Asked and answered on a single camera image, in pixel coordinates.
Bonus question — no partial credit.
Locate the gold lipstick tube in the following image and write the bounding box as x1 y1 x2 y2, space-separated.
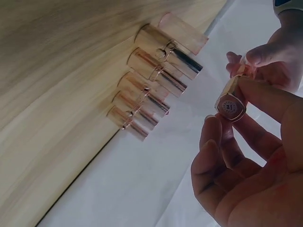
134 23 204 80
117 71 171 115
214 73 250 123
112 90 160 131
127 46 188 98
106 105 152 142

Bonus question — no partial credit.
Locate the clear pink lipstick cap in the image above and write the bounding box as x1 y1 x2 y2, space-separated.
157 12 209 56
233 54 260 79

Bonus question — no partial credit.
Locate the person's left hand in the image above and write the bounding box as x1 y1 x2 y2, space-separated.
226 10 303 96

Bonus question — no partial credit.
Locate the person's right hand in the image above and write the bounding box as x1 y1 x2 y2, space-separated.
191 81 303 227

